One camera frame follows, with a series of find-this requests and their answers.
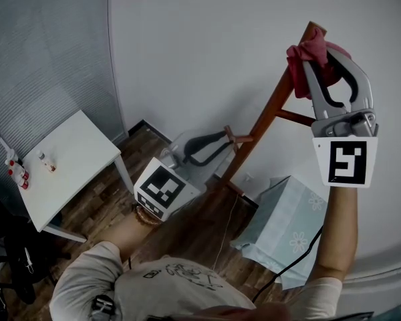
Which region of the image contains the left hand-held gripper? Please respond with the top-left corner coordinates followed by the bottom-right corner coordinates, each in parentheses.
top-left (133, 129), bottom-right (235, 222)

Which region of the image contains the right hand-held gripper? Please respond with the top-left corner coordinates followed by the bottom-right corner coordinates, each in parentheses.
top-left (301, 44), bottom-right (380, 189)

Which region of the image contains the red cloth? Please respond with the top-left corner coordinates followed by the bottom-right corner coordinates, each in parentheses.
top-left (285, 27), bottom-right (354, 100)

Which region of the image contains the wooden coat rack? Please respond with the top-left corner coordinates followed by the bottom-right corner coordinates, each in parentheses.
top-left (213, 20), bottom-right (328, 199)

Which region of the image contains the person's left forearm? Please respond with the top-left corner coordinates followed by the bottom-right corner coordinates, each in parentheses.
top-left (115, 214), bottom-right (168, 263)

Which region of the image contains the person's right forearm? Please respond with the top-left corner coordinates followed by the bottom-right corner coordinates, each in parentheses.
top-left (305, 185), bottom-right (359, 286)

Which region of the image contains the light blue floral covered box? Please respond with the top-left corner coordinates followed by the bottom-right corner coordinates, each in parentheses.
top-left (230, 175), bottom-right (330, 290)

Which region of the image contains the white table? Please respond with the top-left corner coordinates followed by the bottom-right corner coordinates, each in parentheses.
top-left (18, 109), bottom-right (134, 243)

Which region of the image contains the person's grey printed shirt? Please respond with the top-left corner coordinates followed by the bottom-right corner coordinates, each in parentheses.
top-left (49, 241), bottom-right (344, 321)

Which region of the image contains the small clear bottle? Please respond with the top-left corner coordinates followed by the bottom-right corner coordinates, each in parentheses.
top-left (36, 149), bottom-right (57, 173)

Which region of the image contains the red label water bottle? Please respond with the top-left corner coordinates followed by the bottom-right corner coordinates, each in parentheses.
top-left (11, 167), bottom-right (31, 190)
top-left (7, 158), bottom-right (24, 180)

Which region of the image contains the black office chair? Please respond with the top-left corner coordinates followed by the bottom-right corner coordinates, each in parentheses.
top-left (0, 184), bottom-right (71, 306)

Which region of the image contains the thin white cable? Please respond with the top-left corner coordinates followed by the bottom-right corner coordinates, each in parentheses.
top-left (213, 192), bottom-right (239, 270)

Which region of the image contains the person's beaded bracelet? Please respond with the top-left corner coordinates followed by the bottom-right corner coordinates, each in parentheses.
top-left (132, 204), bottom-right (164, 227)

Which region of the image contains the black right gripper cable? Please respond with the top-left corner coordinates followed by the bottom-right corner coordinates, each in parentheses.
top-left (252, 225), bottom-right (323, 304)

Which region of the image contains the black chest strap buckle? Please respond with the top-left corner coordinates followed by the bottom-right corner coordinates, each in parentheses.
top-left (92, 294), bottom-right (116, 317)

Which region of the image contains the white charger with cable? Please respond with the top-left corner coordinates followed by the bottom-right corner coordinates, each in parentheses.
top-left (23, 245), bottom-right (35, 274)

